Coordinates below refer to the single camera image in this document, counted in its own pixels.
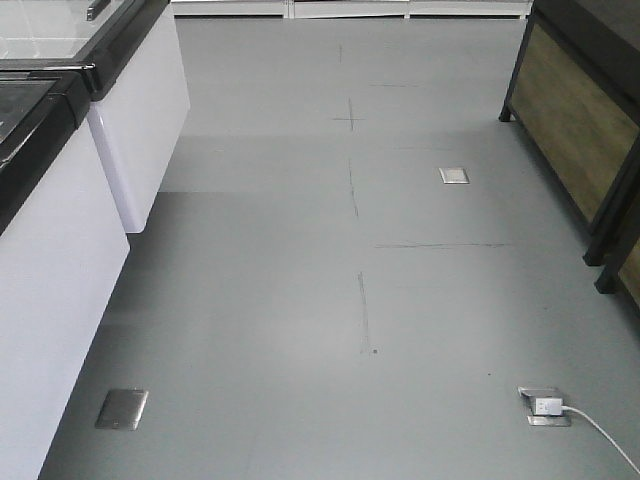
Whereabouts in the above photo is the white chest freezer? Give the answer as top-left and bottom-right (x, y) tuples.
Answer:
(1, 1), (190, 234)
(1, 73), (129, 479)

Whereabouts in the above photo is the white power adapter plug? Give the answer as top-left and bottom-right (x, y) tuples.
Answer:
(532, 396), (564, 417)

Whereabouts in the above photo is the steel floor plate far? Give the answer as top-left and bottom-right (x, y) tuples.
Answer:
(439, 167), (470, 185)

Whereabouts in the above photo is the steel floor plate left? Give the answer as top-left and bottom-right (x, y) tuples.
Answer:
(95, 389), (149, 431)

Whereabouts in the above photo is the white power cable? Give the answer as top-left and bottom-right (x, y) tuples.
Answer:
(561, 405), (640, 478)

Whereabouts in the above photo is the white chest freezer far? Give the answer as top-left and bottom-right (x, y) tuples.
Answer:
(1, 1), (190, 234)

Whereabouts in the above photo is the white store shelving unit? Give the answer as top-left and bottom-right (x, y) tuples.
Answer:
(172, 0), (532, 19)

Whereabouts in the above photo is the steel floor plate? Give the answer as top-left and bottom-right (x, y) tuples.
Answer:
(95, 389), (149, 431)
(439, 167), (470, 185)

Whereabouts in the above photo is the white chest freezer near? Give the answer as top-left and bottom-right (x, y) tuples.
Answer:
(1, 73), (129, 479)

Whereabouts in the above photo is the wooden black-framed produce stand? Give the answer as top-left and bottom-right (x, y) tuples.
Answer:
(499, 1), (639, 266)

